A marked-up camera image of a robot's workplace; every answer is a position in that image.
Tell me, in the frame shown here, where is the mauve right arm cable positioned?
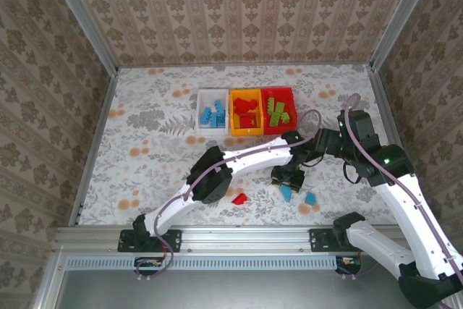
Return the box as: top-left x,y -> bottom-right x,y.
341,93 -> 463,309

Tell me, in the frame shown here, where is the floral patterned table cover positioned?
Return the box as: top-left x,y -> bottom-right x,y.
77,64 -> 399,227

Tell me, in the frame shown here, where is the long red lego brick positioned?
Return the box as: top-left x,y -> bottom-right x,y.
234,97 -> 254,113

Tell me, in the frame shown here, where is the mauve arm cable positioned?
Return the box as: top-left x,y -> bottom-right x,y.
135,109 -> 323,282
341,93 -> 463,309

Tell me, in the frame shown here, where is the grey metal panel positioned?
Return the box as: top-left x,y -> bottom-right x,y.
59,268 -> 409,309

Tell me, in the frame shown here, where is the red plastic container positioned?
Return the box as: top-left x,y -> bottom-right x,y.
260,86 -> 300,136

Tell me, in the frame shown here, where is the thin black cable loop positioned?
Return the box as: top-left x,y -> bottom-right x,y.
342,162 -> 363,185

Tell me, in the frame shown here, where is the wide aluminium base rail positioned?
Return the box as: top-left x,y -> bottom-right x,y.
54,225 -> 409,253

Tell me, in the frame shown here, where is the mauve left arm cable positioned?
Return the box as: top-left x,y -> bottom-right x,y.
135,109 -> 323,282

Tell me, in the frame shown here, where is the white slotted cable duct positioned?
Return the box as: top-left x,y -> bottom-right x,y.
67,254 -> 343,271

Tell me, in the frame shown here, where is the white plastic container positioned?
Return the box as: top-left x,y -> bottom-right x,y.
195,87 -> 232,137

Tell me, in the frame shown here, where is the aluminium frame rail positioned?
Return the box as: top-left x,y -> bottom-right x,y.
365,64 -> 408,151
117,63 -> 372,69
68,69 -> 119,226

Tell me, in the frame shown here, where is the yellow plastic container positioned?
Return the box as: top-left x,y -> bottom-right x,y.
229,88 -> 265,138

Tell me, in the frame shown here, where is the aluminium frame post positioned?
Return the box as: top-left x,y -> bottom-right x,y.
32,253 -> 69,309
41,0 -> 120,74
369,0 -> 441,71

